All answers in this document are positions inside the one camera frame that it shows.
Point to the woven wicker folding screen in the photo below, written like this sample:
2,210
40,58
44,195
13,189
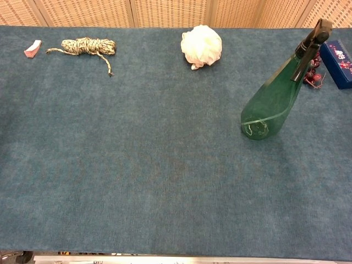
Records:
170,12

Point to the dark blue printed box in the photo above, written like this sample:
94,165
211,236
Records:
338,63

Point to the white mesh bath loofah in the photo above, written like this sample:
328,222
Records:
202,45

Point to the aluminium table frame rail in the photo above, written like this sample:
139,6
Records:
165,259

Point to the red artificial grape bunch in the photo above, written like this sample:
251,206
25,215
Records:
313,78

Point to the pink white eraser wedge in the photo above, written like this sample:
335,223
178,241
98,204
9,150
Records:
32,50

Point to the blue felt table cloth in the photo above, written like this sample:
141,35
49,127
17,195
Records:
110,154

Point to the black caster wheel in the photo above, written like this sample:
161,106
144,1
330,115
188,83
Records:
25,257

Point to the green plastic spray bottle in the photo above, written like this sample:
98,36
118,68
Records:
269,104

